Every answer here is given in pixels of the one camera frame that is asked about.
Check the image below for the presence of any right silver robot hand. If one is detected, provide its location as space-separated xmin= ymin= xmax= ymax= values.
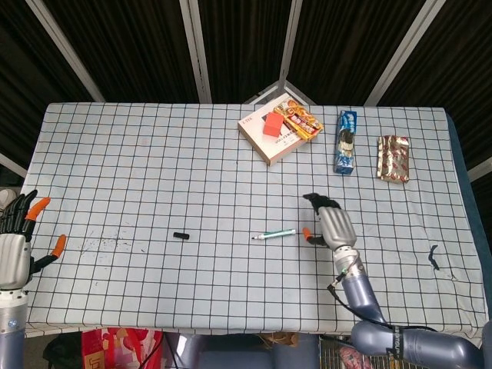
xmin=302 ymin=193 xmax=357 ymax=251

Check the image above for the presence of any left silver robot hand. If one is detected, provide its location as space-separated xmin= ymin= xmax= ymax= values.
xmin=0 ymin=189 xmax=68 ymax=291

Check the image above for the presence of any green white marker body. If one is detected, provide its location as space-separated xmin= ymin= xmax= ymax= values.
xmin=251 ymin=228 xmax=297 ymax=242

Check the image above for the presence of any blue cookie package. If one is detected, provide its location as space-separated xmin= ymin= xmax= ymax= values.
xmin=333 ymin=110 xmax=361 ymax=176

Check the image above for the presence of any gold foil snack bag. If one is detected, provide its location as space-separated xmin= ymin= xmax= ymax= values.
xmin=375 ymin=134 xmax=411 ymax=185

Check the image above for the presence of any small black strip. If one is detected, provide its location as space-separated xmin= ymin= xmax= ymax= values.
xmin=428 ymin=244 xmax=443 ymax=271

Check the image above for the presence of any black bag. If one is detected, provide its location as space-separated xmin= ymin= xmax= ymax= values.
xmin=42 ymin=332 xmax=84 ymax=369

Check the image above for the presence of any yellow snack package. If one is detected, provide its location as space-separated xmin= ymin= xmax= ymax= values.
xmin=273 ymin=98 xmax=325 ymax=142

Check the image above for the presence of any orange cube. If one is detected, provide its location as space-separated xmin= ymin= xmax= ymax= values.
xmin=262 ymin=111 xmax=284 ymax=138

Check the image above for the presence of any white flat cardboard box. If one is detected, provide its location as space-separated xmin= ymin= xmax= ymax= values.
xmin=237 ymin=91 xmax=311 ymax=167

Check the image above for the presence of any dark blue undercloth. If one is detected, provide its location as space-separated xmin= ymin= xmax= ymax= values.
xmin=445 ymin=111 xmax=492 ymax=320

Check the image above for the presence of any red shopping bag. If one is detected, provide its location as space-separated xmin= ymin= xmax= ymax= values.
xmin=81 ymin=327 xmax=165 ymax=369

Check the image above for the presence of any blue-grey chair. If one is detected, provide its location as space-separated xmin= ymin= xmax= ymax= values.
xmin=163 ymin=332 xmax=320 ymax=369

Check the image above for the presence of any checked light blue tablecloth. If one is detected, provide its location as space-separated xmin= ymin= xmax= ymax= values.
xmin=23 ymin=101 xmax=491 ymax=339

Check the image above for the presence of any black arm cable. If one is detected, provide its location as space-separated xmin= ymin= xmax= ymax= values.
xmin=326 ymin=267 xmax=439 ymax=334

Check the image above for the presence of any wire basket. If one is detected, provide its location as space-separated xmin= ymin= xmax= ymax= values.
xmin=318 ymin=334 xmax=372 ymax=369

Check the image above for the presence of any white partition base frame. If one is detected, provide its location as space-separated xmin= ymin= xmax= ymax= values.
xmin=242 ymin=79 xmax=317 ymax=105

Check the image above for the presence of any white partition frame post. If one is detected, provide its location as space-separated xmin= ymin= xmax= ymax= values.
xmin=364 ymin=0 xmax=449 ymax=105
xmin=25 ymin=0 xmax=106 ymax=103
xmin=278 ymin=0 xmax=305 ymax=82
xmin=179 ymin=0 xmax=213 ymax=103

